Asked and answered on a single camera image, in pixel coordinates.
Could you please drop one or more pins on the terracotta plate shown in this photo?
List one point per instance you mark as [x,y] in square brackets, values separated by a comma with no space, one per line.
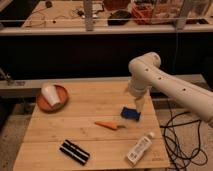
[44,105]

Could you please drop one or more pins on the blue block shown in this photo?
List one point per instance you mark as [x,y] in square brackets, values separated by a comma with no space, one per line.
[129,113]

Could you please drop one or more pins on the white plastic bottle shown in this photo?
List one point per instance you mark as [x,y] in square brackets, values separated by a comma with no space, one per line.
[138,150]

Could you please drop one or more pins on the metal clamp bracket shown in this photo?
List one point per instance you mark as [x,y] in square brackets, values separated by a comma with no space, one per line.
[9,80]

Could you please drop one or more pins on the black striped box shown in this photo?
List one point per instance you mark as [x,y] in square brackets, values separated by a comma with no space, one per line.
[75,152]

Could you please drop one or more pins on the metal post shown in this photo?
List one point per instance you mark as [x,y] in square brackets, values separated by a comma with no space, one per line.
[88,14]
[184,11]

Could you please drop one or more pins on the orange crate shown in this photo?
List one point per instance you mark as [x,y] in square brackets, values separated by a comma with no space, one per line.
[142,14]

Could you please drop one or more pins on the metal post right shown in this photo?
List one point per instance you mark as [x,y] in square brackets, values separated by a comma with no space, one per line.
[184,11]

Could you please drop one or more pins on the metal post left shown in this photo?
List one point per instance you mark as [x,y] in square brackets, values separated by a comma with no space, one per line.
[88,14]

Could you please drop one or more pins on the black bowl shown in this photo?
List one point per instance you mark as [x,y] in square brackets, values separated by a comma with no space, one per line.
[119,17]

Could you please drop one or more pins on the orange carrot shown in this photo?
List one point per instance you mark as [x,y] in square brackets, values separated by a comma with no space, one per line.
[109,125]

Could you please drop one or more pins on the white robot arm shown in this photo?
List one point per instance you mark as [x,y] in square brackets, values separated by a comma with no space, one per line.
[145,73]

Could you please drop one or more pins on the white paper cup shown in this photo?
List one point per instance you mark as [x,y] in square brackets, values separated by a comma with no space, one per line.
[50,94]

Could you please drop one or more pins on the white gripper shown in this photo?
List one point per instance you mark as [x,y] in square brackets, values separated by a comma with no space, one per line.
[139,103]

